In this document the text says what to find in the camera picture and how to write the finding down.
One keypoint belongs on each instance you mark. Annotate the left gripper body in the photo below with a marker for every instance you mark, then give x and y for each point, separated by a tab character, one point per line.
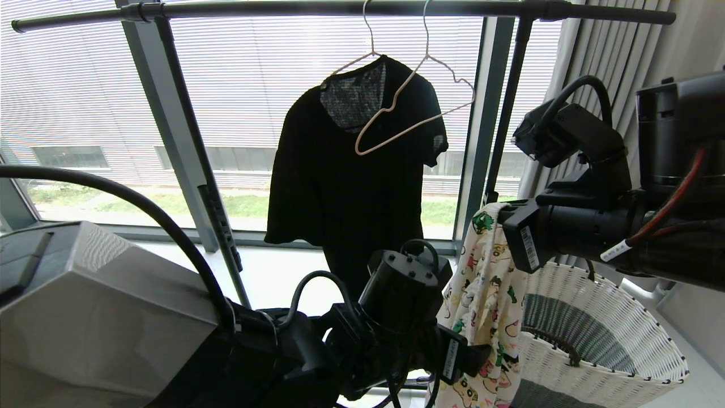
453	357

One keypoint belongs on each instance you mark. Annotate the window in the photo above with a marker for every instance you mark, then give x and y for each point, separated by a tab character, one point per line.
164	113

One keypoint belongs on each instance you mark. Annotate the beige curtain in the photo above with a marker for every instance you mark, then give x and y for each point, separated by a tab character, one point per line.
623	45

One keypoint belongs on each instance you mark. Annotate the black garment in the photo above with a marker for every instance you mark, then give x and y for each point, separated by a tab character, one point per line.
351	187

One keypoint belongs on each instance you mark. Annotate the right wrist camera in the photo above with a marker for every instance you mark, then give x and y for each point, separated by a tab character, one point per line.
589	136

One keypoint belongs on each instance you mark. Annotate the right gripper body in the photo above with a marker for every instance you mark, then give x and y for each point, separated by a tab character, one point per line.
578	226

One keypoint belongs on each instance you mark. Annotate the white laundry basket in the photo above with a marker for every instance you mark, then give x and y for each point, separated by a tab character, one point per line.
623	340

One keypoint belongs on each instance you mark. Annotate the cream printed garment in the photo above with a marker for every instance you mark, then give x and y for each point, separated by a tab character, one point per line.
481	294

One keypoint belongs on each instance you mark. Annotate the black clothes rack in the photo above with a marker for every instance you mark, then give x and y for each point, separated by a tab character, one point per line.
340	8

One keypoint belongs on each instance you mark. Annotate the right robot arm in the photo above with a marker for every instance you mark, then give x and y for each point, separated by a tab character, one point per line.
679	141

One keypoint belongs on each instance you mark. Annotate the pink clothes hanger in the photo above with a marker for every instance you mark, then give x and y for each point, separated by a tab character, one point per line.
396	102
371	39

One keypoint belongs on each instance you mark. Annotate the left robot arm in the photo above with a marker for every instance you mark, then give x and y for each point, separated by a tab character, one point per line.
85	311

